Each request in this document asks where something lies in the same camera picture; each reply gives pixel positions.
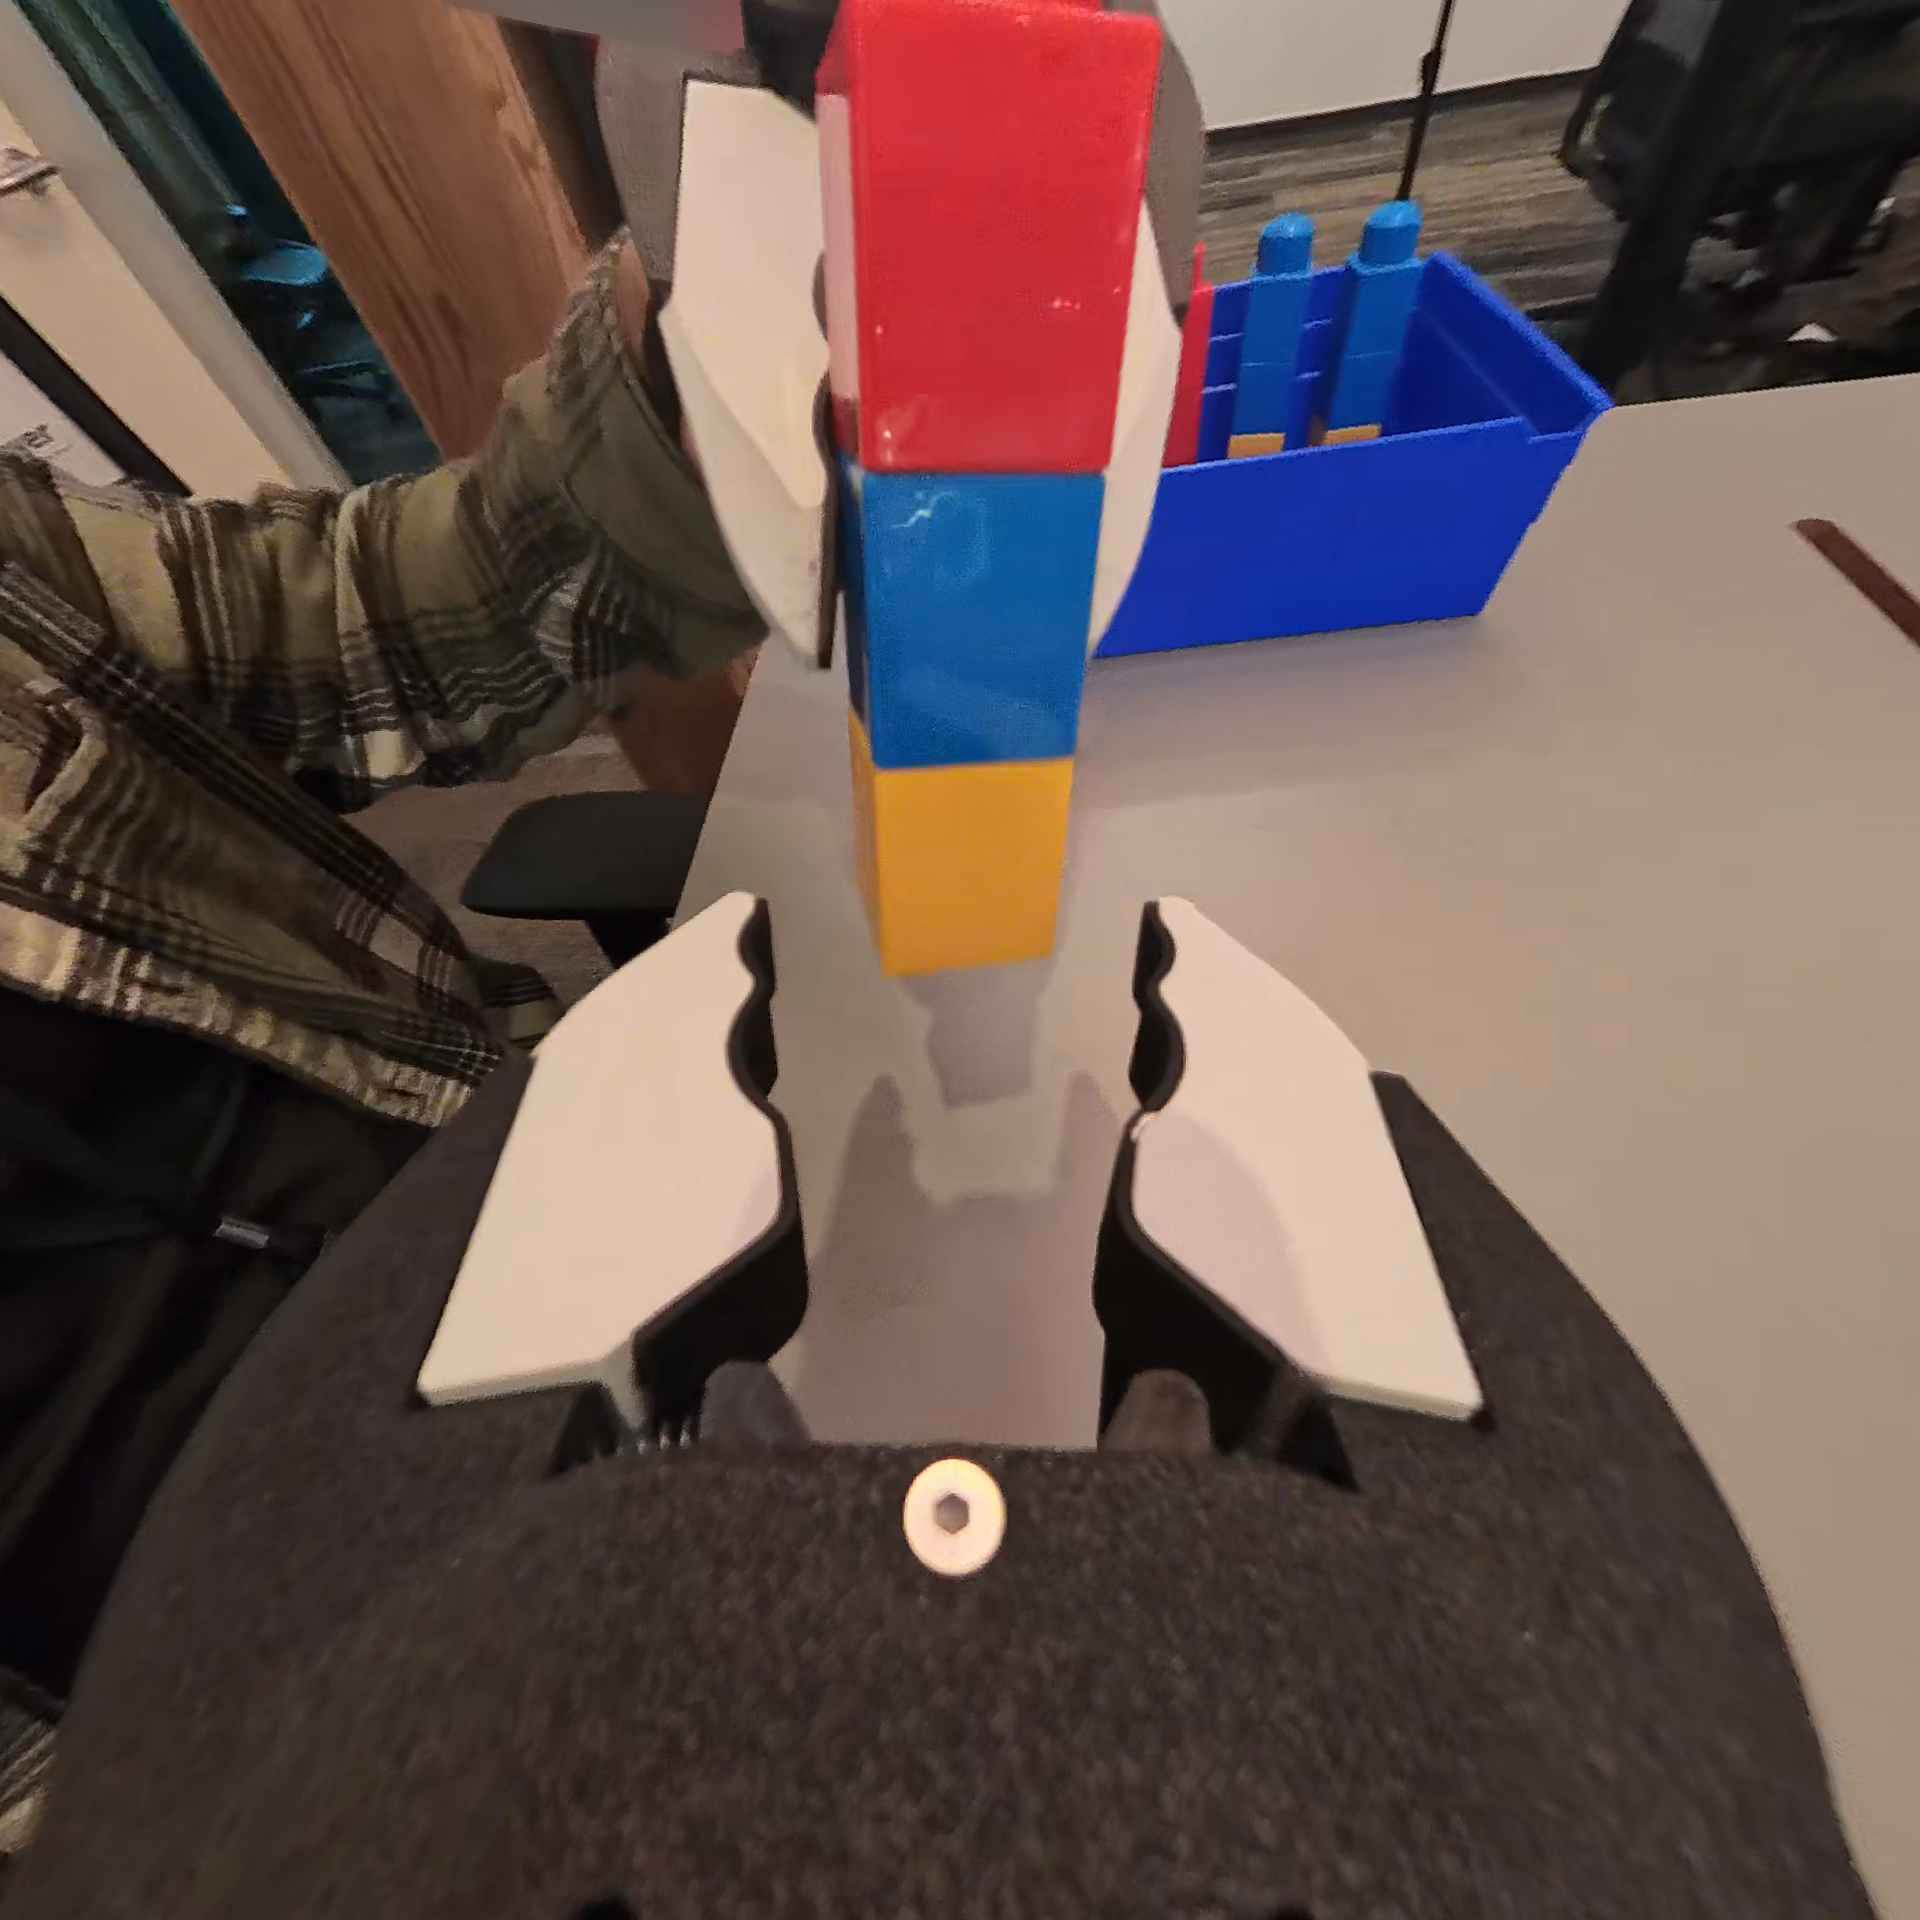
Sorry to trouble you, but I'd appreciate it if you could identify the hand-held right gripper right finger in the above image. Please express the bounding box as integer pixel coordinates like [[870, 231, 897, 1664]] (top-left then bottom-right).
[[1091, 901, 1487, 1449]]

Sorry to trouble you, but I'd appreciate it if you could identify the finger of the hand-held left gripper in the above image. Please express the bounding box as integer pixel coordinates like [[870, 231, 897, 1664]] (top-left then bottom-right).
[[658, 75, 845, 672], [1091, 7, 1209, 654]]

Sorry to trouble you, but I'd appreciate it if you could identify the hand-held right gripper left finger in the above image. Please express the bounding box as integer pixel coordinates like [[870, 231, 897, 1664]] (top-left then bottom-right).
[[414, 892, 813, 1449]]

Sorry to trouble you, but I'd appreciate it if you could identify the red mega block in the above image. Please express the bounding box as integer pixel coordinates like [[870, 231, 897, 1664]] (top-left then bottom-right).
[[817, 0, 1167, 476]]

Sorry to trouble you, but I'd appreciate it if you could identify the cluster of block towers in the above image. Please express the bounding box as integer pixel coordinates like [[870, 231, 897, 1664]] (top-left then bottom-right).
[[1161, 202, 1431, 470]]

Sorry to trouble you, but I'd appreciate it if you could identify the blue plastic bin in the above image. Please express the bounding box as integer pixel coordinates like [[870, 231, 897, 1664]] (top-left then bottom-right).
[[1091, 250, 1616, 663]]

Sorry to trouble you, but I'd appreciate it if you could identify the person's left forearm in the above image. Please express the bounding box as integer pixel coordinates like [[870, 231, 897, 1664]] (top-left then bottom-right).
[[0, 233, 772, 821]]

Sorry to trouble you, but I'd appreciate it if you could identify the thin black pole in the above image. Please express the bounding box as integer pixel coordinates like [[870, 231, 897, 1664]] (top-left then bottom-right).
[[1394, 0, 1470, 205]]

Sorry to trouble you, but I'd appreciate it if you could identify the black armrest chair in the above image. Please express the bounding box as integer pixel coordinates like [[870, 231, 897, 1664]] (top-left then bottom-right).
[[460, 788, 709, 967]]

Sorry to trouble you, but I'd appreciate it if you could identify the person's body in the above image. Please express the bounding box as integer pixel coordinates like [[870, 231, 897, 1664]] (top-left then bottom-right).
[[0, 643, 558, 1862]]

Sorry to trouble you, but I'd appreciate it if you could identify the white cabinet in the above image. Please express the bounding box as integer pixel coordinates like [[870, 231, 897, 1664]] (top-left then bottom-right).
[[0, 0, 339, 505]]

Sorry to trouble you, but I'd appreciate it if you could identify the wooden post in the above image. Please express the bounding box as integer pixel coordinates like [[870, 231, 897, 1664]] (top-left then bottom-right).
[[170, 0, 649, 466]]

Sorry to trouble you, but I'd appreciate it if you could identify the black chair frame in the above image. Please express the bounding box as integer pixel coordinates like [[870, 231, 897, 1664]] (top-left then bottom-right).
[[1561, 0, 1920, 395]]

